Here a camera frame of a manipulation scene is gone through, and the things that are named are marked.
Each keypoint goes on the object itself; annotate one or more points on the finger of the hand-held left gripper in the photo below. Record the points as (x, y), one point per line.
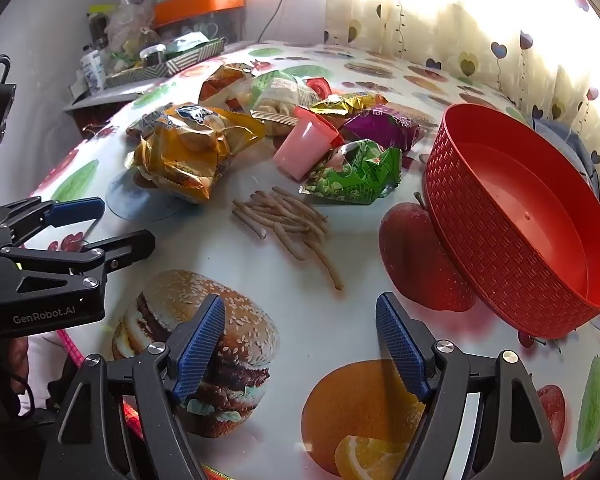
(130, 245)
(75, 208)

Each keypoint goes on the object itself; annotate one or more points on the food print tablecloth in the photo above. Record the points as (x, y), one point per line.
(330, 310)

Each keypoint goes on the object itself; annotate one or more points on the gold snack bar packet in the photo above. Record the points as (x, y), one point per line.
(345, 103)

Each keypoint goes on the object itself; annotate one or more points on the clear plastic bag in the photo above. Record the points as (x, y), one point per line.
(130, 25)

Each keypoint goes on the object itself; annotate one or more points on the striped cardboard tray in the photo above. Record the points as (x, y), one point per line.
(180, 65)

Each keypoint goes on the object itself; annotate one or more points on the white plastic bottle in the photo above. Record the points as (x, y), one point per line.
(92, 67)

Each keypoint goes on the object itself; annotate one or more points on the dark glass jar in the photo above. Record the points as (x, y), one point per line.
(152, 55)

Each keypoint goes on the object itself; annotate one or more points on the red woven plastic basket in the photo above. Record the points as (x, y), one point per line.
(480, 240)

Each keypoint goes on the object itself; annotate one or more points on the green lid jar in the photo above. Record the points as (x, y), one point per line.
(100, 20)

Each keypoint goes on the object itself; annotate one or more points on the orange white snack packet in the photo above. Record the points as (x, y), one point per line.
(222, 82)

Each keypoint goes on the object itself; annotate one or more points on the dark brown snack packet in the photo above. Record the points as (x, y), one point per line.
(147, 125)

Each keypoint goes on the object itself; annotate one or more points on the blue checked blanket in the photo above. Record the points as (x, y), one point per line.
(565, 140)

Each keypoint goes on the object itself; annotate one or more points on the purple snack packet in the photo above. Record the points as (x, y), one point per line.
(380, 127)

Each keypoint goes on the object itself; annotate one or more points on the white side shelf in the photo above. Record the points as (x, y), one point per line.
(105, 95)

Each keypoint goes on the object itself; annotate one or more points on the green pea snack packet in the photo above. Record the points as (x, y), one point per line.
(360, 175)

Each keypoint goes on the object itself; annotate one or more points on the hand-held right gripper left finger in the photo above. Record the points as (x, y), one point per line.
(200, 345)

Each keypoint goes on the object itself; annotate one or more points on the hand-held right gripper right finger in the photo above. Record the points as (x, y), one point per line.
(400, 345)

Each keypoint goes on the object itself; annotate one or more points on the pink plastic jelly cup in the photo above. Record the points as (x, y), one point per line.
(305, 145)

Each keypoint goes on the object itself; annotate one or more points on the red lid jelly cup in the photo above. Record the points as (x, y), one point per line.
(320, 87)

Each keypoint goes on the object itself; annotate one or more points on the heart print curtain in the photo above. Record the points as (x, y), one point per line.
(455, 25)

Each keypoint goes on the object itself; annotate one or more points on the teal packet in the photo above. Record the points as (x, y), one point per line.
(185, 45)

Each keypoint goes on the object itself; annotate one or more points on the orange lid storage box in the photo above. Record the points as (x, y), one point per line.
(195, 2)

